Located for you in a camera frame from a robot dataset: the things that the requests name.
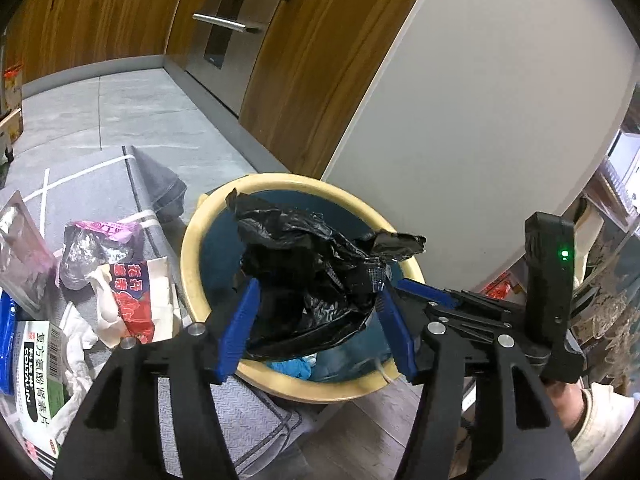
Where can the pink snack packet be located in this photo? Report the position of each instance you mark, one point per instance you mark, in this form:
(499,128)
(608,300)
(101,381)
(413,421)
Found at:
(100,240)

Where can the dark patterned cloth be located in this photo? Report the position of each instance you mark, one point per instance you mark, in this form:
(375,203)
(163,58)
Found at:
(607,300)

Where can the wooden cabinet row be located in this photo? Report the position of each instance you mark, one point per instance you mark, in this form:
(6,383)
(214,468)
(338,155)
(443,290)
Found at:
(100,15)

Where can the white tissue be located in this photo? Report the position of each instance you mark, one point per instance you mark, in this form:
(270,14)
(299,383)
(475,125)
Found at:
(107,310)

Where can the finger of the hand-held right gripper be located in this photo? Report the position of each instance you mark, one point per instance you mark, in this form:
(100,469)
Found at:
(430,294)
(470,327)

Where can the black plastic bag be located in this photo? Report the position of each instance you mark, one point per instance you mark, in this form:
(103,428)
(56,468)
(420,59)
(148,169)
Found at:
(300,285)

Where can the grey mat with white stripes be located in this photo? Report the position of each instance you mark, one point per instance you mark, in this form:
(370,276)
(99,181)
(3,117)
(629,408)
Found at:
(115,185)

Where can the yellow rimmed blue bin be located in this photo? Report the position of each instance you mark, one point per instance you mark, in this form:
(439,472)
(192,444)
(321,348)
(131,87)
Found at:
(210,260)

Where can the red patterned paper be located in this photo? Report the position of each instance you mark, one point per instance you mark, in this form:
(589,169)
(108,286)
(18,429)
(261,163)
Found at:
(502,290)

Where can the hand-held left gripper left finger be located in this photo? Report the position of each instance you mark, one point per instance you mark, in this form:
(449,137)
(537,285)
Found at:
(235,340)

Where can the blue wrapper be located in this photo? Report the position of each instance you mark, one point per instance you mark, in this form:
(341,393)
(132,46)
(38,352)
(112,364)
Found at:
(295,366)

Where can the white round table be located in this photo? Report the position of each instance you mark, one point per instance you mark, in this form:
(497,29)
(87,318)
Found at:
(475,110)

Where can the white and green medicine box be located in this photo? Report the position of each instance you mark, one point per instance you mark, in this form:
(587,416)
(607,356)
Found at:
(42,370)

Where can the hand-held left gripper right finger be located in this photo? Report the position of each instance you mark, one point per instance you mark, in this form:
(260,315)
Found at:
(397,340)

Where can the clear pinkish plastic bag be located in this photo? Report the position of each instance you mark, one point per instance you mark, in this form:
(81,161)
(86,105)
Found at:
(22,255)

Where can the white shelf unit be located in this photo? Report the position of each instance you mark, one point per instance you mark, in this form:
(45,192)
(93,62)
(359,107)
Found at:
(622,170)

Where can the grey denim cloth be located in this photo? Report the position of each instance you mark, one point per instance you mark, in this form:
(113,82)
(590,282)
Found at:
(162,185)

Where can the tall wooden cabinet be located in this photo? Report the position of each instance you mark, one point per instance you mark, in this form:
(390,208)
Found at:
(325,60)

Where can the person's right hand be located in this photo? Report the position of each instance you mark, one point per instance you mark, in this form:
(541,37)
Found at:
(565,407)

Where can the cardboard box with red label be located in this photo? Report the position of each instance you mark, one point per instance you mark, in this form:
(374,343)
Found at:
(11,95)

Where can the blue packet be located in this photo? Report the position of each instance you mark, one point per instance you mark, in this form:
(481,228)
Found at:
(6,345)

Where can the stainless steel oven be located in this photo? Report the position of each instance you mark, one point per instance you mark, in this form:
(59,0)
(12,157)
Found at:
(225,25)

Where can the red and white snack packet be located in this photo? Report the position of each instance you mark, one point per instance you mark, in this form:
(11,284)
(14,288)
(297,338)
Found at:
(137,305)

